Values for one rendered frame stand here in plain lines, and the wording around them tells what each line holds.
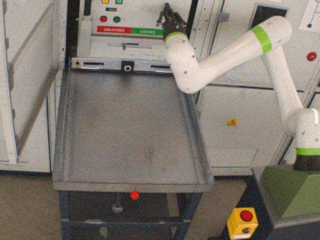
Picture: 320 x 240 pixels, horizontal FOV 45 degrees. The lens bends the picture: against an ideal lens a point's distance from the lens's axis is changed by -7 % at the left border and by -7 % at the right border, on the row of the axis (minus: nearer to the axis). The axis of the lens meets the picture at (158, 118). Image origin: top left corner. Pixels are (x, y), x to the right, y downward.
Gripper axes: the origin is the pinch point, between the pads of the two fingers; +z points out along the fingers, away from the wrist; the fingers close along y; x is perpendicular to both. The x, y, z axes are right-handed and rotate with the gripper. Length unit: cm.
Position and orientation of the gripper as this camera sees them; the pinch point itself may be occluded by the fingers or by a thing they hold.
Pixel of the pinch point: (167, 9)
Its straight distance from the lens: 180.1
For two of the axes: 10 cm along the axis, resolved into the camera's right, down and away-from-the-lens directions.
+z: -1.1, -7.0, 7.1
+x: 1.5, -7.2, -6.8
